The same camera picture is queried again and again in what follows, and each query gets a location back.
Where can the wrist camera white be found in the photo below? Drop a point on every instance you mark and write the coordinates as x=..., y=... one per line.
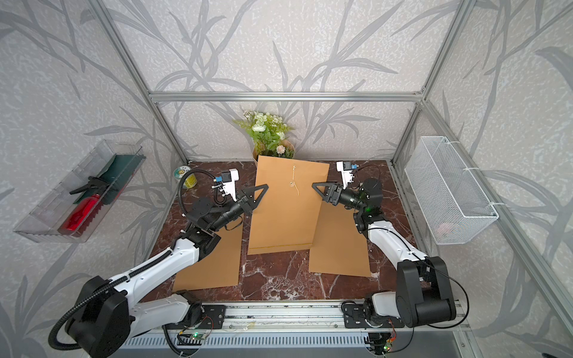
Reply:
x=347, y=170
x=226, y=183

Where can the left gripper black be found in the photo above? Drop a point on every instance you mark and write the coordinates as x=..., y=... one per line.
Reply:
x=245, y=204

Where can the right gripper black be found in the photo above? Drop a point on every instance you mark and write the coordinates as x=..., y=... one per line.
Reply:
x=335, y=194

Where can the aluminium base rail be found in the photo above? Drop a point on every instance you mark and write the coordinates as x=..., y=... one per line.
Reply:
x=258, y=316

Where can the clear plastic wall tray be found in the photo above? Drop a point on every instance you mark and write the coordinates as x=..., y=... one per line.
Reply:
x=41, y=224

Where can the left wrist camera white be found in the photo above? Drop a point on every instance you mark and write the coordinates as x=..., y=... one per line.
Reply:
x=226, y=183

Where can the white wire mesh basket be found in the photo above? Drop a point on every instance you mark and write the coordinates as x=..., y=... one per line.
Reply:
x=453, y=203

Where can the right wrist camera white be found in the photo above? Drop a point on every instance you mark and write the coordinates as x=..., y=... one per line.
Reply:
x=347, y=170

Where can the dark green cloth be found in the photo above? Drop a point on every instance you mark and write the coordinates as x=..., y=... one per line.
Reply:
x=108, y=184

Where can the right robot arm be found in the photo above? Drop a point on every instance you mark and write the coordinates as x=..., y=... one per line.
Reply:
x=423, y=293

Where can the brown file bag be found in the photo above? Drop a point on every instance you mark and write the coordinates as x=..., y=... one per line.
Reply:
x=221, y=268
x=287, y=216
x=338, y=248

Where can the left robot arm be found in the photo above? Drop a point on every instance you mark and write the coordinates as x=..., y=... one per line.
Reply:
x=109, y=312

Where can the green plant white flowers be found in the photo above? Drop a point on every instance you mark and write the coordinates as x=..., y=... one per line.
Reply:
x=263, y=127

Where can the pink flower pot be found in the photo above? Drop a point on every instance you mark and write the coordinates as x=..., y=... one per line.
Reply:
x=284, y=149

